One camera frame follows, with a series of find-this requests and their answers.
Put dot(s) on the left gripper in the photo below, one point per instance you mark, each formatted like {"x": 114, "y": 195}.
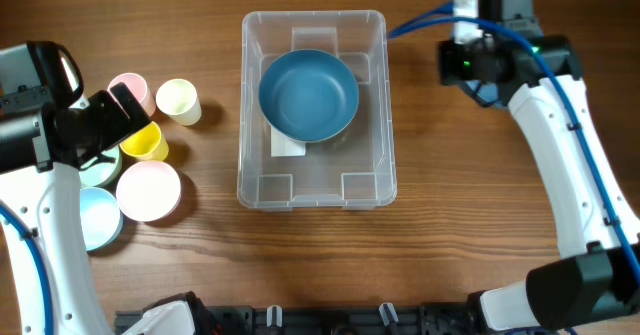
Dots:
{"x": 110, "y": 117}

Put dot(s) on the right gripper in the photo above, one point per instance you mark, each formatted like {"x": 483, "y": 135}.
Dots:
{"x": 480, "y": 90}

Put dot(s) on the pink tall cup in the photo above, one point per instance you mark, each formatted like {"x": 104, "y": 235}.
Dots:
{"x": 139, "y": 88}

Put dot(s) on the yellow tall cup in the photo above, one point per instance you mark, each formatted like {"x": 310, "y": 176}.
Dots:
{"x": 148, "y": 143}

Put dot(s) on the cream tall cup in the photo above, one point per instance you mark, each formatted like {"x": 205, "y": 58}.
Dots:
{"x": 178, "y": 98}

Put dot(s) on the mint green small bowl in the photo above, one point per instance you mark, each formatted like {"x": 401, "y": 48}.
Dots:
{"x": 102, "y": 169}

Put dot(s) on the pink small bowl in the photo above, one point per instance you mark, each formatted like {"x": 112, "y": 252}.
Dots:
{"x": 148, "y": 191}

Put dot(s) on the light blue small bowl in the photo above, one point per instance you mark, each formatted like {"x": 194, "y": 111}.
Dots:
{"x": 101, "y": 217}

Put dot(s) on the clear plastic storage container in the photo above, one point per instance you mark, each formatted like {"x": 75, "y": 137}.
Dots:
{"x": 355, "y": 170}

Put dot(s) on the dark blue bowl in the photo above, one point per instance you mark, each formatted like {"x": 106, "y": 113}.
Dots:
{"x": 309, "y": 95}
{"x": 484, "y": 94}

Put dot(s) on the cream white bowl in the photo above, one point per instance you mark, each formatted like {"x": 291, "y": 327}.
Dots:
{"x": 345, "y": 130}

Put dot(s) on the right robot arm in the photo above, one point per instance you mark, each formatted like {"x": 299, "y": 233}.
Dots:
{"x": 597, "y": 274}

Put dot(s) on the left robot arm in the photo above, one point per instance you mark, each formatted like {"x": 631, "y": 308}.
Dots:
{"x": 45, "y": 141}

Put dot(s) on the white label in container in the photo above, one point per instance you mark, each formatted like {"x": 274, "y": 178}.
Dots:
{"x": 283, "y": 146}

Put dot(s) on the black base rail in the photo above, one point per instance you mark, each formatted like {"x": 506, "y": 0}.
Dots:
{"x": 425, "y": 319}

